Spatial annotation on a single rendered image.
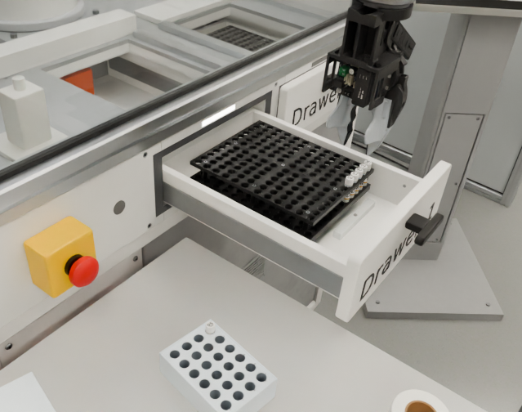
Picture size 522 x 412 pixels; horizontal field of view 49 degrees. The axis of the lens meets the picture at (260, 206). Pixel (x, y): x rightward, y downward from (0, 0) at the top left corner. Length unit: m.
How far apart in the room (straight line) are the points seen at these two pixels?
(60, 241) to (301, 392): 0.35
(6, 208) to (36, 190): 0.04
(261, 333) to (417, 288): 1.25
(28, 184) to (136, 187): 0.19
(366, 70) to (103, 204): 0.39
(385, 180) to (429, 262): 1.20
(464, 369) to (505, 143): 1.01
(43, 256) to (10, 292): 0.08
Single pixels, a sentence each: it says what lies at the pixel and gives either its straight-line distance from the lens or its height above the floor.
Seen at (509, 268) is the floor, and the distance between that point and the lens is 2.29.
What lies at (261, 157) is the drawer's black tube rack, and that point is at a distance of 0.89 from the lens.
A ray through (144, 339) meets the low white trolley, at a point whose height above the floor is 0.76.
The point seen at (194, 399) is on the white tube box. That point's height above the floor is 0.78.
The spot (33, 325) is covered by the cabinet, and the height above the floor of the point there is 0.75.
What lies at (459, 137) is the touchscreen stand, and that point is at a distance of 1.84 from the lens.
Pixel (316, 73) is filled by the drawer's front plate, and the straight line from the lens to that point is 1.12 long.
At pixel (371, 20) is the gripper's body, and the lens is 0.68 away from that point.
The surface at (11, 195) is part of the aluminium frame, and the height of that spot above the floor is 0.98.
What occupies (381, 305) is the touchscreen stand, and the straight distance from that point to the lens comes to 1.92.
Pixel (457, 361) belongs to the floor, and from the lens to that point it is 1.89.
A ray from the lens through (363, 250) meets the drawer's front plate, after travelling 0.70.
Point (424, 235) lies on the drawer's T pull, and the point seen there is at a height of 0.91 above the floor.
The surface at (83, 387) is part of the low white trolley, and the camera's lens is 0.77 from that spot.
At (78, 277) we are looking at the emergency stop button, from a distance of 0.72.
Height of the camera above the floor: 1.38
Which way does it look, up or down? 37 degrees down
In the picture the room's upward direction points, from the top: 5 degrees clockwise
